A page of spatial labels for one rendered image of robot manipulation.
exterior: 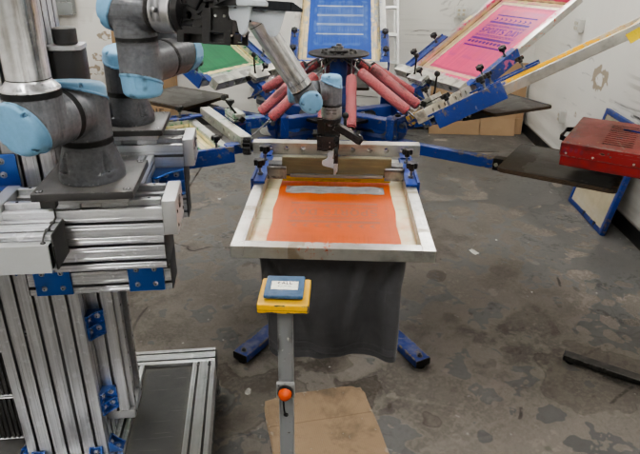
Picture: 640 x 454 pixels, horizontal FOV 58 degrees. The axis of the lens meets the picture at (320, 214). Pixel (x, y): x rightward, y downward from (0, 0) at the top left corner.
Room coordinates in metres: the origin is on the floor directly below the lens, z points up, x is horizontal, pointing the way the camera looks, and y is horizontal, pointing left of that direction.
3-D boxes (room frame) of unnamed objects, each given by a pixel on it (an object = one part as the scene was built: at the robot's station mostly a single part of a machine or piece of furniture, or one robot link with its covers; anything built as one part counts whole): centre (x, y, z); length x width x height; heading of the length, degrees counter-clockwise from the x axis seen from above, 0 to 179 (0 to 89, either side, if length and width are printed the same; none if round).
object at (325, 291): (1.55, -0.04, 0.74); 0.45 x 0.03 x 0.43; 88
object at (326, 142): (2.05, -0.03, 1.15); 0.09 x 0.08 x 0.12; 88
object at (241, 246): (1.84, -0.05, 0.97); 0.79 x 0.58 x 0.04; 178
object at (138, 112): (1.79, 0.60, 1.31); 0.15 x 0.15 x 0.10
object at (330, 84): (2.05, -0.03, 1.31); 0.09 x 0.08 x 0.11; 101
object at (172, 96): (3.25, 0.49, 0.91); 1.34 x 0.40 x 0.08; 58
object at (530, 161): (2.54, -0.65, 0.91); 1.34 x 0.40 x 0.08; 58
